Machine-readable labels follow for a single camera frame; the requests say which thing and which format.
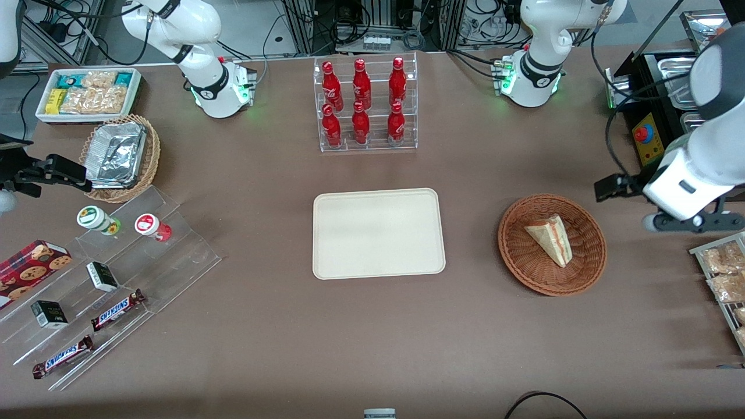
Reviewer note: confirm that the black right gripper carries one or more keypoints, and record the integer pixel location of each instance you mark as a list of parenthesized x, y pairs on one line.
[(24, 175)]

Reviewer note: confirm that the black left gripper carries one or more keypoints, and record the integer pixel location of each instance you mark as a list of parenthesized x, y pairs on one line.
[(630, 187)]

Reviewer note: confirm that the triangular sandwich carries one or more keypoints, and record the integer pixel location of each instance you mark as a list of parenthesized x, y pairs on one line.
[(553, 241)]

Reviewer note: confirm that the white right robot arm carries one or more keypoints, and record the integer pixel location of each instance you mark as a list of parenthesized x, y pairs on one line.
[(204, 23)]

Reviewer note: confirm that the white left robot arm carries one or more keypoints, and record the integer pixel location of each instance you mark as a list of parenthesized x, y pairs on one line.
[(547, 35)]

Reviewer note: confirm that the light tan wicker basket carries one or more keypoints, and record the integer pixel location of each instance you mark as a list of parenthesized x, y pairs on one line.
[(152, 157)]

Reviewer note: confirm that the brown wicker basket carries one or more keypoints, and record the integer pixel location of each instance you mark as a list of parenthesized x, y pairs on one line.
[(524, 267)]

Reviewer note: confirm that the cream plastic serving tray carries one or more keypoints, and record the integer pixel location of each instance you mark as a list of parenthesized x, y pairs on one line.
[(378, 233)]

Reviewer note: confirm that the stacked aluminium foil containers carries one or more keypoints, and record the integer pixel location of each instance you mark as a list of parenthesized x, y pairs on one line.
[(116, 154)]

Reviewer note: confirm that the green lid yogurt cup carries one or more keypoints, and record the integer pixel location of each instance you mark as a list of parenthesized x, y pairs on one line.
[(93, 217)]

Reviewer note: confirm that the red emergency stop button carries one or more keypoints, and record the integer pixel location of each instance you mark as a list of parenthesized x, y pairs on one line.
[(643, 134)]

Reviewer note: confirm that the yellow snack packet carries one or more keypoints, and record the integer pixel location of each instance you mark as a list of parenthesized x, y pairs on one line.
[(55, 100)]

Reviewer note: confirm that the clear bag of nuts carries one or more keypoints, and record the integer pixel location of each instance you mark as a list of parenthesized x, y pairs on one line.
[(109, 99), (99, 80), (75, 100)]

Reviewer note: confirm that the teal snack packet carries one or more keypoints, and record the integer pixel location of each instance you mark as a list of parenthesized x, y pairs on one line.
[(123, 78), (69, 80)]

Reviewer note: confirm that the white rectangular snack bin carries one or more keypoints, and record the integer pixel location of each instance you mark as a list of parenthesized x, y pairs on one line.
[(135, 96)]

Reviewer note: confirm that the red plaid cookie box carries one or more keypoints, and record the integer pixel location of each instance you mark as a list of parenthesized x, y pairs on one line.
[(29, 270)]

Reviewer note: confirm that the steel food pan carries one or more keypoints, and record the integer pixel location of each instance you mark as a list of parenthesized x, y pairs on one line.
[(692, 123), (675, 81)]

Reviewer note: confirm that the red lid yogurt cup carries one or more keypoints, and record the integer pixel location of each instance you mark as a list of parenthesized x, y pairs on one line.
[(148, 224)]

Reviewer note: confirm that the black food warmer machine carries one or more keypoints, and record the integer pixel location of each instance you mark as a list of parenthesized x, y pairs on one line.
[(640, 75)]

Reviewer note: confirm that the small black carton box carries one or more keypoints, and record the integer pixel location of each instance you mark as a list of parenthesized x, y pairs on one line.
[(49, 314), (102, 276)]

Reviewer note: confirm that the clear bag of snacks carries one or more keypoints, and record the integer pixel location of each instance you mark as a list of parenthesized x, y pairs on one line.
[(727, 288), (741, 337), (722, 259), (740, 316)]

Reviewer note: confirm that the clear acrylic stepped shelf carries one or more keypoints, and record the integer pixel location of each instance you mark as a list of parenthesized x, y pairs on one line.
[(174, 256)]

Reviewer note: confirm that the Snickers chocolate bar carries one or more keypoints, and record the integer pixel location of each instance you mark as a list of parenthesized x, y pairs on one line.
[(118, 310), (63, 357)]

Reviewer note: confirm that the red cola bottle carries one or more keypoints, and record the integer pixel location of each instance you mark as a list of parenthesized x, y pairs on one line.
[(397, 84), (396, 127), (332, 87), (361, 87), (332, 129), (361, 127)]

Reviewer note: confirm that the clear acrylic bottle rack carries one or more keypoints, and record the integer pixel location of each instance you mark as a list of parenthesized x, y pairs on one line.
[(378, 145)]

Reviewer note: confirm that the white power strip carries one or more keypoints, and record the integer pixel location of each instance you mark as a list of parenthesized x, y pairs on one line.
[(376, 42)]

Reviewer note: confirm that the small white grey device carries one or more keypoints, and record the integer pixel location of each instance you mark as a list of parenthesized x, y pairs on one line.
[(379, 414)]

